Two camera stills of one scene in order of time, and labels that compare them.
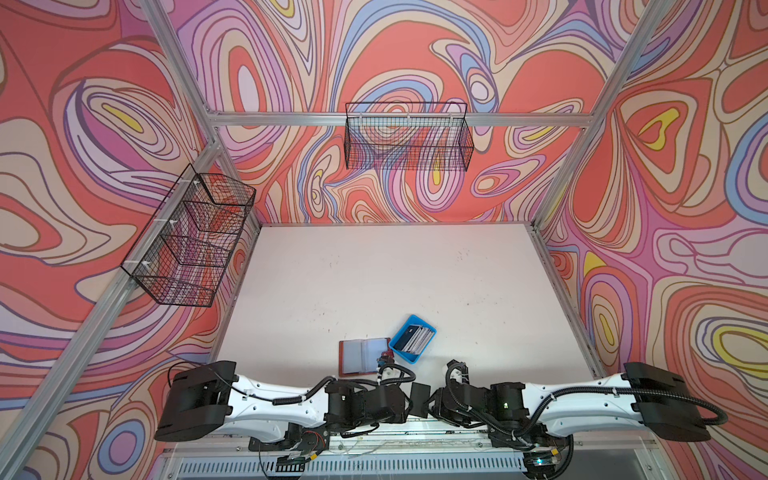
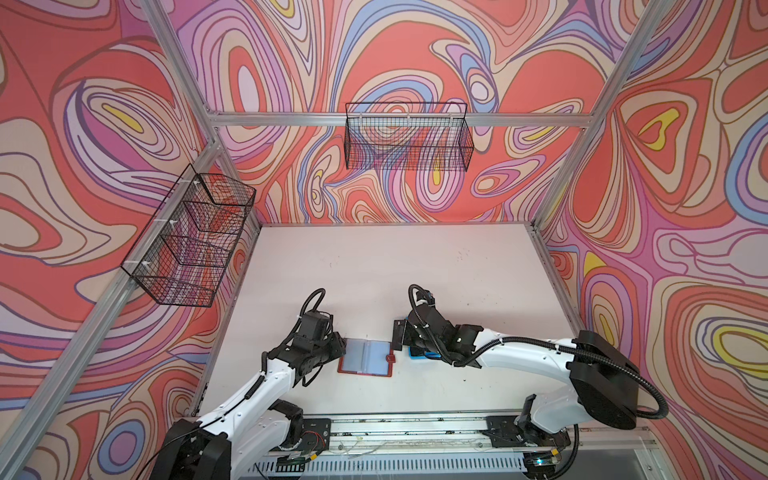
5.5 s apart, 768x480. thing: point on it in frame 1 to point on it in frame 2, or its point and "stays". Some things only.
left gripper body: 405,414 to 330,348
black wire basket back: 411,136 stays
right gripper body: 458,419 to 415,340
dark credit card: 419,399 to 398,334
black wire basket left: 182,253 stays
